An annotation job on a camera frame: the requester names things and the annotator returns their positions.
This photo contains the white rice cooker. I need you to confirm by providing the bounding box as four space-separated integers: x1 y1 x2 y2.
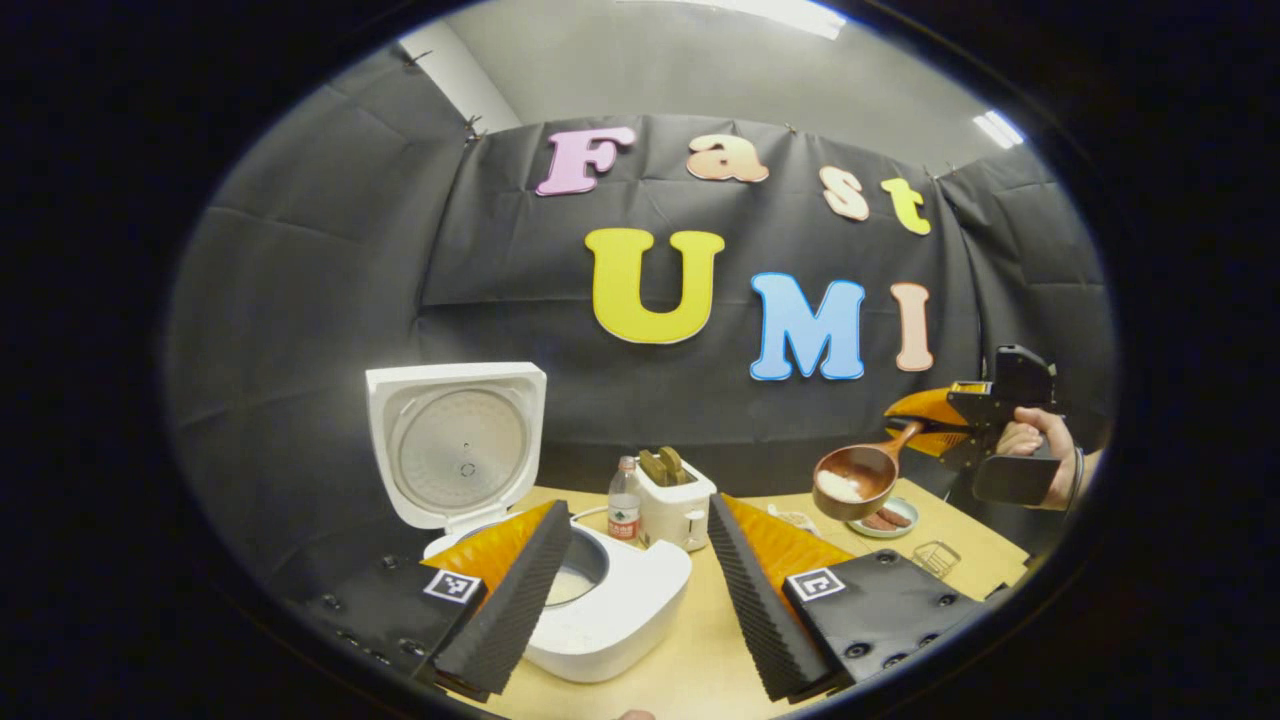
365 362 693 684

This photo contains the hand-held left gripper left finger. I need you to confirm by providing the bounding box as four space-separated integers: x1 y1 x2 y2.
300 500 573 701

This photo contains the clear plastic water bottle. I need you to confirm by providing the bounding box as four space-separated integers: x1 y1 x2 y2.
607 456 642 542

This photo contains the white toaster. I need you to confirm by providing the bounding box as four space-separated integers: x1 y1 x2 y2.
636 460 718 552

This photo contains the black backdrop cloth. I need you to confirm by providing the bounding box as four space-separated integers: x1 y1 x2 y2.
165 40 1116 601

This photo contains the pale green plate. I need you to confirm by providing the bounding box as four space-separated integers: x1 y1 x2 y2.
847 497 918 539

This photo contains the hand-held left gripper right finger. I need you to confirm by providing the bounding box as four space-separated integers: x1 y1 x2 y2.
708 492 986 701

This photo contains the brown wooden spoon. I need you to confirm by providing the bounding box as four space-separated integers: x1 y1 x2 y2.
812 420 926 522

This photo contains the ceiling light panel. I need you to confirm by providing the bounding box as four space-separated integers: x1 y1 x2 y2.
975 110 1023 149

